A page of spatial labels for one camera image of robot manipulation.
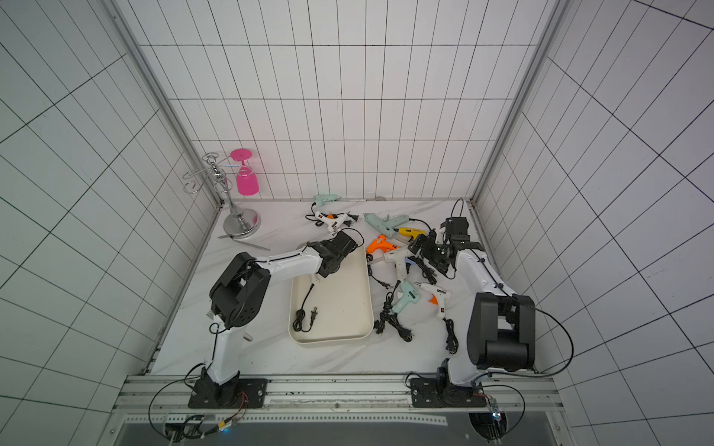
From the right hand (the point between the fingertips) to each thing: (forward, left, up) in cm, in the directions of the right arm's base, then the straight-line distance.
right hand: (409, 249), depth 91 cm
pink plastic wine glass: (+24, +62, +8) cm, 67 cm away
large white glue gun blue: (+1, +2, -7) cm, 8 cm away
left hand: (0, +33, -5) cm, 34 cm away
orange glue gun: (+8, +9, -9) cm, 15 cm away
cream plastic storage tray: (-18, +23, -9) cm, 31 cm away
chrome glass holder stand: (+15, +67, -8) cm, 69 cm away
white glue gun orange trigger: (+18, +30, -7) cm, 35 cm away
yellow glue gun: (+14, -2, -9) cm, 17 cm away
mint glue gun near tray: (-12, 0, -9) cm, 15 cm away
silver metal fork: (+7, +63, -10) cm, 64 cm away
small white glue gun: (-12, -10, -10) cm, 18 cm away
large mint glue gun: (+17, +7, -7) cm, 19 cm away
